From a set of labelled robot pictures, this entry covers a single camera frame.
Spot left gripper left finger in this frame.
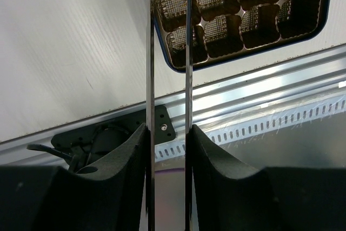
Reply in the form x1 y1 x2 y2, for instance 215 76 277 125
1 124 147 230

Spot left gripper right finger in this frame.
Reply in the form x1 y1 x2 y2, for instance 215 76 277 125
190 126 345 230

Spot metal serving tongs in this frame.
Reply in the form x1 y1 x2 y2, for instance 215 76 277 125
145 0 193 230

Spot blue chocolate box with tray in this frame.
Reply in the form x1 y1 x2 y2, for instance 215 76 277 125
154 0 330 72

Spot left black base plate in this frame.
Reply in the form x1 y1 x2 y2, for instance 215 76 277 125
51 105 176 161

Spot slotted cable duct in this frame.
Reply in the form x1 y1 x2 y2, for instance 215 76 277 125
154 97 346 160

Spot aluminium front rail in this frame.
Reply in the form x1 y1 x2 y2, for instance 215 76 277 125
1 44 345 165

